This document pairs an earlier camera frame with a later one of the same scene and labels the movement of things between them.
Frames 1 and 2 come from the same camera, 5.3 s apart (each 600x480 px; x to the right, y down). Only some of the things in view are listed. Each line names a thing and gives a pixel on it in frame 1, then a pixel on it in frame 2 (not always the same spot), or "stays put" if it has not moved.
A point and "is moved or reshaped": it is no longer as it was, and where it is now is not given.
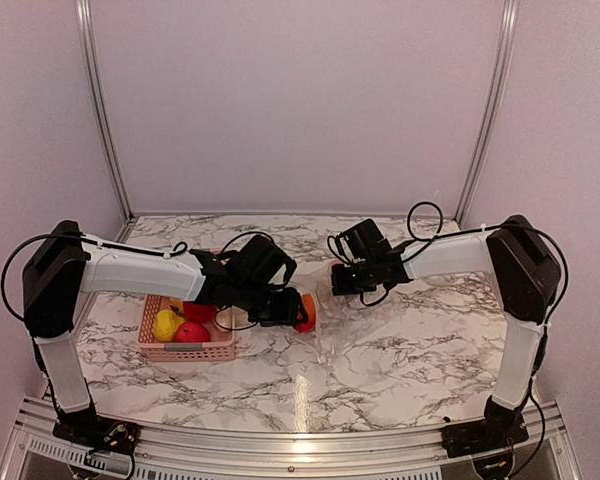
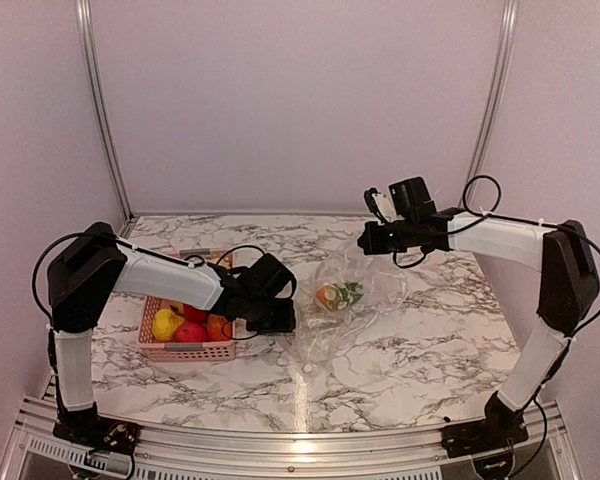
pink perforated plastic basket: [219, 347] stays put
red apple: [192, 332] stays put
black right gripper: [340, 285] → [372, 245]
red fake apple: [199, 313] stays put
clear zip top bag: [340, 321] is moved or reshaped
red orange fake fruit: [309, 305] → [218, 328]
